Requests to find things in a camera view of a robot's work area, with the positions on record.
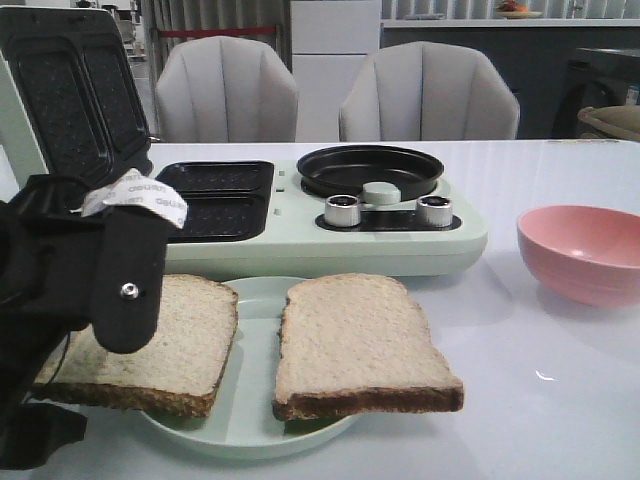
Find white cabinet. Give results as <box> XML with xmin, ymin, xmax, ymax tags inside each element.
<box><xmin>290</xmin><ymin>1</ymin><xmax>382</xmax><ymax>142</ymax></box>

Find mint green sandwich maker lid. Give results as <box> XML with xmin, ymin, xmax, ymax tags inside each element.
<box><xmin>1</xmin><ymin>5</ymin><xmax>152</xmax><ymax>189</ymax></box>

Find beige upholstered chair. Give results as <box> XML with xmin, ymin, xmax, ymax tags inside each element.
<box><xmin>338</xmin><ymin>41</ymin><xmax>520</xmax><ymax>142</ymax></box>
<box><xmin>156</xmin><ymin>36</ymin><xmax>299</xmax><ymax>143</ymax></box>

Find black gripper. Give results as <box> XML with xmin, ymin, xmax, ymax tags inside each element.
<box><xmin>1</xmin><ymin>168</ymin><xmax>188</xmax><ymax>471</ymax></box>

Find left silver control knob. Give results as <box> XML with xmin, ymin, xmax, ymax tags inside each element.
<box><xmin>324</xmin><ymin>194</ymin><xmax>361</xmax><ymax>228</ymax></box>

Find right silver control knob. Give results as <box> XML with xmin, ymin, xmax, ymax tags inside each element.
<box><xmin>415</xmin><ymin>195</ymin><xmax>453</xmax><ymax>228</ymax></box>

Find left beige upholstered chair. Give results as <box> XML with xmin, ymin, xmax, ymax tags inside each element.
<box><xmin>156</xmin><ymin>36</ymin><xmax>299</xmax><ymax>143</ymax></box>

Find plate of fruit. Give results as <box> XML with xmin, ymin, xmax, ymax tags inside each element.
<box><xmin>495</xmin><ymin>0</ymin><xmax>542</xmax><ymax>20</ymax></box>

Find right beige upholstered chair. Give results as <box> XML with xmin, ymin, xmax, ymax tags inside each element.
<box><xmin>338</xmin><ymin>41</ymin><xmax>520</xmax><ymax>142</ymax></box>

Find black round frying pan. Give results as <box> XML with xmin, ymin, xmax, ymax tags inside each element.
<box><xmin>296</xmin><ymin>145</ymin><xmax>444</xmax><ymax>201</ymax></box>

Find mint green breakfast maker base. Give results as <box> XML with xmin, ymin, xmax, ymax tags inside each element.
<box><xmin>157</xmin><ymin>159</ymin><xmax>488</xmax><ymax>280</ymax></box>

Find tan cushioned seat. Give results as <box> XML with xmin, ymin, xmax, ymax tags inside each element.
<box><xmin>577</xmin><ymin>105</ymin><xmax>639</xmax><ymax>142</ymax></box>

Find pink plastic bowl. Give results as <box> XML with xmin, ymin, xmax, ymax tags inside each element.
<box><xmin>517</xmin><ymin>205</ymin><xmax>639</xmax><ymax>307</ymax></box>

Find red barrier belt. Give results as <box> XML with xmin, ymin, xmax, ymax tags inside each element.
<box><xmin>158</xmin><ymin>25</ymin><xmax>279</xmax><ymax>38</ymax></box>

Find dark grey counter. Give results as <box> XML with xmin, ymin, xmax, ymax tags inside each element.
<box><xmin>381</xmin><ymin>18</ymin><xmax>639</xmax><ymax>139</ymax></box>

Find silver control knob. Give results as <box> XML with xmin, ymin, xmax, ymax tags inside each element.
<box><xmin>324</xmin><ymin>194</ymin><xmax>361</xmax><ymax>228</ymax></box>
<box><xmin>415</xmin><ymin>195</ymin><xmax>453</xmax><ymax>228</ymax></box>

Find mint green round plate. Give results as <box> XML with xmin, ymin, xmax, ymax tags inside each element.
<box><xmin>142</xmin><ymin>276</ymin><xmax>359</xmax><ymax>460</ymax></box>

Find white bread slice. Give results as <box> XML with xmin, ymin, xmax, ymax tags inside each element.
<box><xmin>272</xmin><ymin>273</ymin><xmax>465</xmax><ymax>420</ymax></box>
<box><xmin>32</xmin><ymin>274</ymin><xmax>238</xmax><ymax>418</ymax></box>

